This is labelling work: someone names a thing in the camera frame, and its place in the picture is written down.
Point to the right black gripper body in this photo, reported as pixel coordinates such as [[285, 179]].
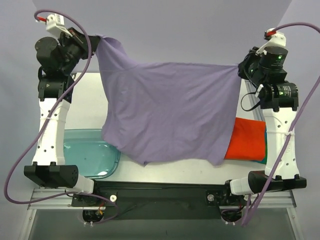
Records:
[[244, 70]]

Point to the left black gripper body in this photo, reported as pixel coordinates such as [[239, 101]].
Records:
[[89, 42]]

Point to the purple t shirt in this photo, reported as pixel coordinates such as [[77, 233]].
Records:
[[171, 111]]

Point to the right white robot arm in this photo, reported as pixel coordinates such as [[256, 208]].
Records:
[[279, 101]]

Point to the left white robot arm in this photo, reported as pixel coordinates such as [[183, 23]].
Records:
[[58, 58]]

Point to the folded orange t shirt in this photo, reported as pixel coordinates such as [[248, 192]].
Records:
[[247, 142]]

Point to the folded green t shirt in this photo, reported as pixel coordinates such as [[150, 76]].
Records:
[[264, 160]]

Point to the teal transparent plastic bin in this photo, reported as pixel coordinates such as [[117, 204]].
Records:
[[94, 158]]

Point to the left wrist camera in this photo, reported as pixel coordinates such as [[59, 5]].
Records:
[[55, 25]]

